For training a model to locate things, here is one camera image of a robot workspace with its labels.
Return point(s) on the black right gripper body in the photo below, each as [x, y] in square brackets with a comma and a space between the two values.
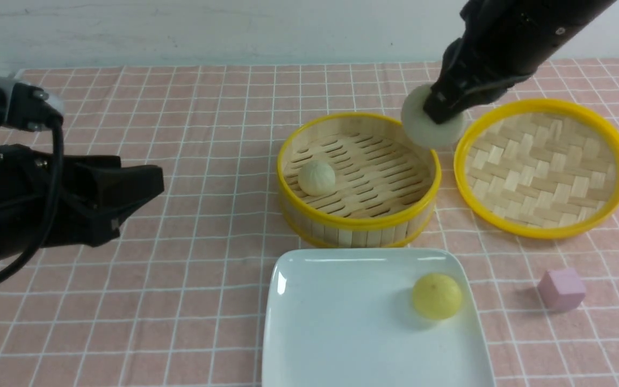
[503, 41]

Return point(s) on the pink checkered tablecloth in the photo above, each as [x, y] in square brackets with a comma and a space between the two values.
[179, 298]

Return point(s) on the bamboo steamer basket yellow rim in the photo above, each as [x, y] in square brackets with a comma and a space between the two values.
[385, 190]

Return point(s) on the woven bamboo steamer lid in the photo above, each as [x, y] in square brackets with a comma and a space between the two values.
[540, 168]

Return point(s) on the pink cube block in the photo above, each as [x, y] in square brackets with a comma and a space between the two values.
[561, 290]

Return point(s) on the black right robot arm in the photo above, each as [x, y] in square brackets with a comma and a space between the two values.
[570, 18]

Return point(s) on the white square plate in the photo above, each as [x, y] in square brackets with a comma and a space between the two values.
[344, 317]

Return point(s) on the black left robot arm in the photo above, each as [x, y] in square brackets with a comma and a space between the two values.
[29, 108]

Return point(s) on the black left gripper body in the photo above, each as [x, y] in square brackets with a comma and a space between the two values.
[24, 186]

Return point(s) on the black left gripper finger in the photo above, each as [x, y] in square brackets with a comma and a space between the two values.
[94, 224]
[119, 187]

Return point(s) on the white steamed bun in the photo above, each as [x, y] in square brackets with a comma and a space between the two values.
[317, 178]
[421, 129]

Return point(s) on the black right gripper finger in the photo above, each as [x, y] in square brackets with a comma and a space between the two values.
[441, 102]
[474, 94]

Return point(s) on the yellow steamed bun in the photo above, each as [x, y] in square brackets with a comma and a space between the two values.
[436, 296]

